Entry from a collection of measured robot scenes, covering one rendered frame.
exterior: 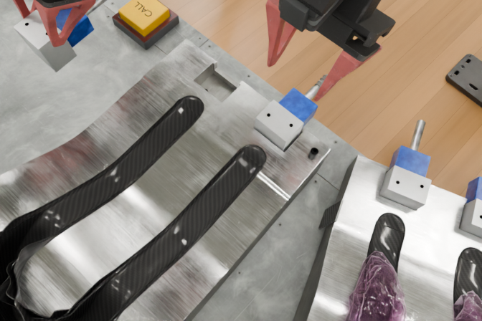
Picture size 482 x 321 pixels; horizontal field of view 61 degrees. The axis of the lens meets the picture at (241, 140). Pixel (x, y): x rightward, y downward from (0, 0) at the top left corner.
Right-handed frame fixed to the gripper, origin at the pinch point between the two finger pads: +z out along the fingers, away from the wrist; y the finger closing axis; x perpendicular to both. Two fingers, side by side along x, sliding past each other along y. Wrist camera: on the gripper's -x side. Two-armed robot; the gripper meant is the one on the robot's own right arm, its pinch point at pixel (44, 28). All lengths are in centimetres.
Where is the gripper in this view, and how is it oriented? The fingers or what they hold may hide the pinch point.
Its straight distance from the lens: 58.7
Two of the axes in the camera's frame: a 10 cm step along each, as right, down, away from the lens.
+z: -3.3, 6.6, 6.7
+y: 7.5, 6.1, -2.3
